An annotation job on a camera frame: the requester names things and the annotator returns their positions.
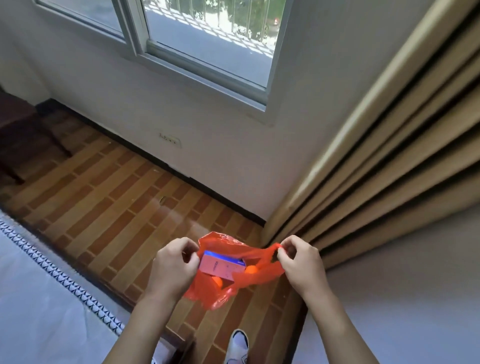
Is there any person's left hand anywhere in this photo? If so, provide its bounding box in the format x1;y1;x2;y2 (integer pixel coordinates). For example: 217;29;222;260
144;236;201;301

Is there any person's right forearm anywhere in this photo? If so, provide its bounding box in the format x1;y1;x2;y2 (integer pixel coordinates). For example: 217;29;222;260
299;290;380;364

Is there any white right slipper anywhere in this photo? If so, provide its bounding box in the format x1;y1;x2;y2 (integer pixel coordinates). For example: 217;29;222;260
224;329;250;364

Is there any red plastic bag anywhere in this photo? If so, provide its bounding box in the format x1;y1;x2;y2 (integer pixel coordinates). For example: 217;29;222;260
183;231;287;311

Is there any white framed window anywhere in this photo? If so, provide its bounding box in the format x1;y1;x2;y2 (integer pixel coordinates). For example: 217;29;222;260
33;0;296;127

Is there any beige striped curtain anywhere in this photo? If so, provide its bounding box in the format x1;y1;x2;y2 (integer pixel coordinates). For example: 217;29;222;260
260;0;480;271

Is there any person's right hand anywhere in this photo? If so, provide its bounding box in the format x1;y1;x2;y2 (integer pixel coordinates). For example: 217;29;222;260
276;235;328;301

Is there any black baseboard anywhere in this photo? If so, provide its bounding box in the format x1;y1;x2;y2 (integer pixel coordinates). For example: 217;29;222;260
290;299;309;364
35;98;267;228

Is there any person's left forearm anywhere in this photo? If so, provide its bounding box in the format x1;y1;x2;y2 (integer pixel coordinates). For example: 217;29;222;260
103;291;182;364

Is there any dark wooden chair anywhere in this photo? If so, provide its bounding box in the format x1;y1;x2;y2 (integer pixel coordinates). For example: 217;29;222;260
0;88;73;185

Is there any dark brown bed frame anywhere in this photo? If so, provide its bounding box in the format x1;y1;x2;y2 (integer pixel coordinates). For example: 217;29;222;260
0;194;197;364

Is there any small white blue box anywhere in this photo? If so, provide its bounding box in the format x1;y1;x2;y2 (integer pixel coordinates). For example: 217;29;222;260
197;250;247;282

